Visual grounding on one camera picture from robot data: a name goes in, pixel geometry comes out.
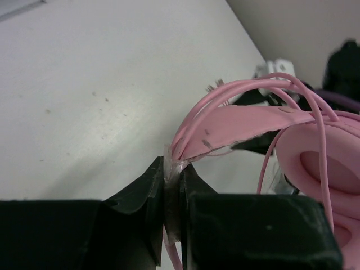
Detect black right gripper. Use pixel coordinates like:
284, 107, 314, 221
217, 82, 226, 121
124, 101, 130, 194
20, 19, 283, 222
233, 39, 360, 158

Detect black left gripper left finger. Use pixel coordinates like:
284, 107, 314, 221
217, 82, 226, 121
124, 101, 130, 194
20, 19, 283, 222
1, 156, 164, 269

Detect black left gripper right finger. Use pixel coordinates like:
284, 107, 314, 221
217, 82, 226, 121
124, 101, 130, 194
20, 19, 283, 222
179, 165, 343, 269

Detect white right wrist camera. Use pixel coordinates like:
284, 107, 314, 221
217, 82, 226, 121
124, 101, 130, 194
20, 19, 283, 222
253, 58, 299, 101

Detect pink headphones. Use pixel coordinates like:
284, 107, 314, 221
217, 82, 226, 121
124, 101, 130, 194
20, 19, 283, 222
164, 105, 359, 269

